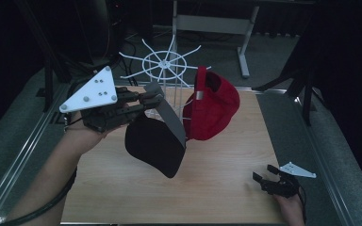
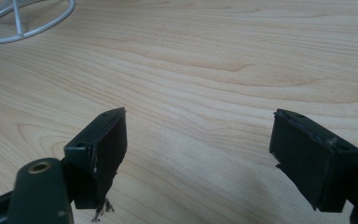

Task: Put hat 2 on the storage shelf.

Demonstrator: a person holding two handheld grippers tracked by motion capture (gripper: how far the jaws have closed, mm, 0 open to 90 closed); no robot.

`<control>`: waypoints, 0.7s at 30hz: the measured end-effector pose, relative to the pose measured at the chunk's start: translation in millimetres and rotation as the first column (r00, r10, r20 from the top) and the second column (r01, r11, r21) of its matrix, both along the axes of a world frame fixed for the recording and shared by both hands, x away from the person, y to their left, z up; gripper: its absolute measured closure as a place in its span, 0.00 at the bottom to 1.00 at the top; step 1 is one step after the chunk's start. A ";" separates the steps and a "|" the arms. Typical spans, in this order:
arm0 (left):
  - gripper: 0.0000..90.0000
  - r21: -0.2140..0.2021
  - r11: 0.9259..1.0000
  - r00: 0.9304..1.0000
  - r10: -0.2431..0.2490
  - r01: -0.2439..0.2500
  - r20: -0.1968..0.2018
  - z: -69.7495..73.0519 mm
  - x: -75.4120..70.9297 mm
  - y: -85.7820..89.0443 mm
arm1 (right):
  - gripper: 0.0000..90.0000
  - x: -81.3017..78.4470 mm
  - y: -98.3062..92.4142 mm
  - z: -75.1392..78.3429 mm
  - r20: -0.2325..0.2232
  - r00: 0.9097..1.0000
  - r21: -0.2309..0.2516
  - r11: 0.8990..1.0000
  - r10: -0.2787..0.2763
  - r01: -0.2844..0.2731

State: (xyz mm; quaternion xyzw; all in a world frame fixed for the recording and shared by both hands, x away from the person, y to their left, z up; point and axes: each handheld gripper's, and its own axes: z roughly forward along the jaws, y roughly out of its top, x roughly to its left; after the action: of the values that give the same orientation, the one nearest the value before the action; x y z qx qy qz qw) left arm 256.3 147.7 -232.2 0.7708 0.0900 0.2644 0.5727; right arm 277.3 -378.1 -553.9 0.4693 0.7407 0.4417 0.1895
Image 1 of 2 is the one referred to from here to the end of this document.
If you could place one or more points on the person's left hand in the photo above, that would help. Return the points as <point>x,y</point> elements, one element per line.
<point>81,138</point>

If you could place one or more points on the grey sun visor hat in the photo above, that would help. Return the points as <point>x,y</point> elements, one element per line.
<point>155,147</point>

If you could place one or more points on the black metal stand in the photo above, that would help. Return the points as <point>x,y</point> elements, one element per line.
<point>48,78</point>
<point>304,91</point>

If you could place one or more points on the grey metal table frame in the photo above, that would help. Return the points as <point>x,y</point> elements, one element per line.
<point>213,24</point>

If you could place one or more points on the aluminium rail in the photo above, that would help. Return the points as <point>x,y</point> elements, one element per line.
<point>19,150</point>
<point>323,157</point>

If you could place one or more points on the person's right hand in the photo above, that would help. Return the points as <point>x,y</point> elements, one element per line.
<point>290,208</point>

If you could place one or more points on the red baseball cap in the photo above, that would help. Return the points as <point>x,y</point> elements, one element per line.
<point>212,109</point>

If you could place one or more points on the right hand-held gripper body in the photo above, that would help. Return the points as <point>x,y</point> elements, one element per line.
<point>286,182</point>

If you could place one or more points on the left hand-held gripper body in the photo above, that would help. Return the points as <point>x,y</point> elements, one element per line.
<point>94,91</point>

